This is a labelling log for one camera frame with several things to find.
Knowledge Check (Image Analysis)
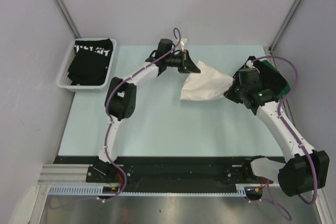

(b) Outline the light blue cable duct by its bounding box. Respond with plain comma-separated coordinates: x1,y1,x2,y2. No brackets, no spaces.
49,185,246,197

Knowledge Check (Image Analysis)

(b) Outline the folded black t-shirt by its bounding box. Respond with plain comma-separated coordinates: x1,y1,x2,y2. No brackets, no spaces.
246,56,290,98

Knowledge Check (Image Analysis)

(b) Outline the aluminium front frame rail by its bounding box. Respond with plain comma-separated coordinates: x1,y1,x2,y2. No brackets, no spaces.
38,164,89,185

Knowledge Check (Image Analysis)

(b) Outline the folded green t-shirt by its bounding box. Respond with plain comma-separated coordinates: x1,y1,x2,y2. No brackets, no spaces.
261,60,290,98

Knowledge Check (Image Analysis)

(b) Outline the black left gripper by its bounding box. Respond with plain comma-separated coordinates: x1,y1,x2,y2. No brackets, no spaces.
165,49,200,73

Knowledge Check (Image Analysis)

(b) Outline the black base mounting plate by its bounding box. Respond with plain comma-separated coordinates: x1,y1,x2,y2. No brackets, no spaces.
54,156,276,194

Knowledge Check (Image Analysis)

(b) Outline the black t-shirt white lettering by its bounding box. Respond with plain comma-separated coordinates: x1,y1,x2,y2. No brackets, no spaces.
68,39,113,86

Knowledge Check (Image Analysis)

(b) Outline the white plastic laundry basket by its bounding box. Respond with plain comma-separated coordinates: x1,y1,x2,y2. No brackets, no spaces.
57,38,117,92

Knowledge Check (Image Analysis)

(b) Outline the aluminium post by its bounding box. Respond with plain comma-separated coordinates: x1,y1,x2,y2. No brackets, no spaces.
268,0,303,53
53,0,80,39

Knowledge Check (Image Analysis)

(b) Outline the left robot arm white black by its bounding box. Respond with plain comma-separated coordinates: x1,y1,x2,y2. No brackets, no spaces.
97,38,201,182

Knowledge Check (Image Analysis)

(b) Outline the right rear aluminium post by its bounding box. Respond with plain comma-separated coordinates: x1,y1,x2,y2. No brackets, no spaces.
268,0,303,53

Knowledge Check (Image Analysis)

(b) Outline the white floral print t-shirt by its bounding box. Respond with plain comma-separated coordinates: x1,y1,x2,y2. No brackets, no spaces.
180,60,234,101

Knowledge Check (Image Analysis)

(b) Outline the left rear aluminium post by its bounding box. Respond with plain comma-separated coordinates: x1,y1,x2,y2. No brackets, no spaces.
53,0,80,39

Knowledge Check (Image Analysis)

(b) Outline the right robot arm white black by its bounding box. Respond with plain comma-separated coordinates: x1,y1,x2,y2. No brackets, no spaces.
225,68,330,204

